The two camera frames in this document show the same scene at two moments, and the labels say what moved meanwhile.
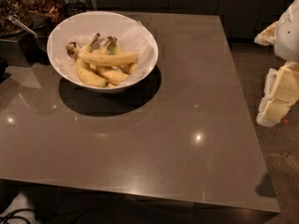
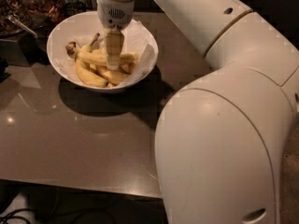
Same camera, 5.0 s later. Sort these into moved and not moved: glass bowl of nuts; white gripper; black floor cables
Moved: white gripper
Not moved: glass bowl of nuts; black floor cables
